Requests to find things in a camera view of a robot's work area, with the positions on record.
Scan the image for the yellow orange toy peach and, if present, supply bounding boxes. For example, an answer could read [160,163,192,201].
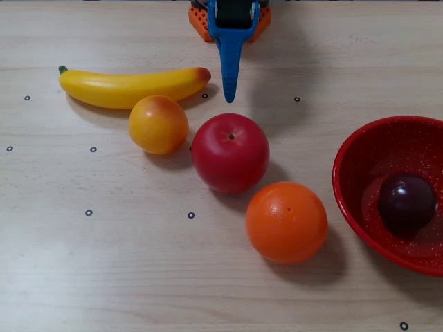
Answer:
[128,95,190,156]

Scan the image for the yellow toy banana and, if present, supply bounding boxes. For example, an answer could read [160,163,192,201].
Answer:
[57,65,212,110]

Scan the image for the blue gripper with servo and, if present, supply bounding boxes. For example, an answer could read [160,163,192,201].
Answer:
[206,0,261,104]

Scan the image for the red speckled bowl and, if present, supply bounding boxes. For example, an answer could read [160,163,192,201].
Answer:
[332,116,443,278]

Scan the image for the orange toy orange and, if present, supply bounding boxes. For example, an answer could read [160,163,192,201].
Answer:
[245,181,329,266]

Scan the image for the red toy apple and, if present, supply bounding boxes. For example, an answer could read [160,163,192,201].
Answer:
[191,113,271,195]

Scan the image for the dark purple toy plum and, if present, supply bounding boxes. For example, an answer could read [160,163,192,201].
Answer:
[377,173,438,239]

